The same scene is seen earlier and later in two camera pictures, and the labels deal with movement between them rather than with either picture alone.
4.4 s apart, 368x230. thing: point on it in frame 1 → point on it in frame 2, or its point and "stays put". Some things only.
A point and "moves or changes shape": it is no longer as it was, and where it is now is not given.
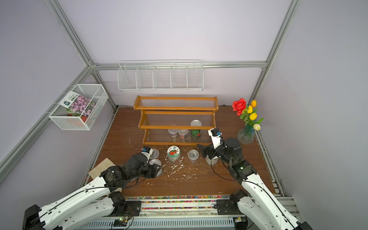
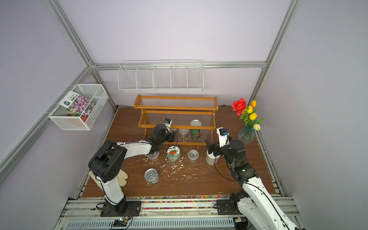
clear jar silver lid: (158, 162) moves or changes shape
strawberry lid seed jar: (173, 154) stays put
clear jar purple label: (193, 155) stays put
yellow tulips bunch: (250, 116) stays put
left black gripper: (152, 170) → (171, 137)
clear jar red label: (155, 155) stays put
